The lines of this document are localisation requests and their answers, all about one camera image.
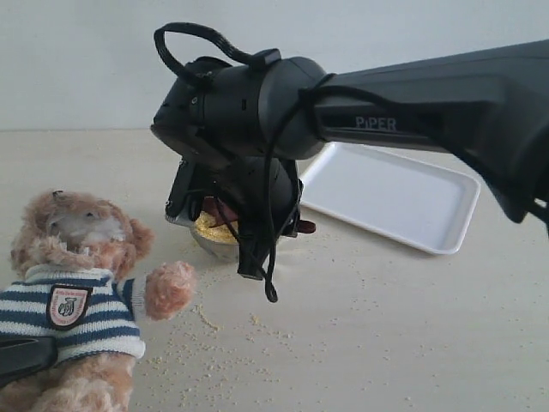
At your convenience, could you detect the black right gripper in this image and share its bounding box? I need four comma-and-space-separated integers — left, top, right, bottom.
165, 156, 303, 279

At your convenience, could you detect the dark red wooden spoon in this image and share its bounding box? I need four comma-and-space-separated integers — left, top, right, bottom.
203, 196, 317, 235

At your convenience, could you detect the pink teddy bear striped shirt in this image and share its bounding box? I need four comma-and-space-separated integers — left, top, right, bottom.
0, 188, 201, 412

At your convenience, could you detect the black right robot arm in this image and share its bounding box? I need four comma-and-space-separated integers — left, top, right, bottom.
151, 35, 548, 279

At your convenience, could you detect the steel bowl of millet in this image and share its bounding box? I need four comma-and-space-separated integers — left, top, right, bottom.
190, 211, 239, 263

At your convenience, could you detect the white rectangular plastic tray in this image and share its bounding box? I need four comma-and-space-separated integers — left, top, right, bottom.
300, 143, 481, 255

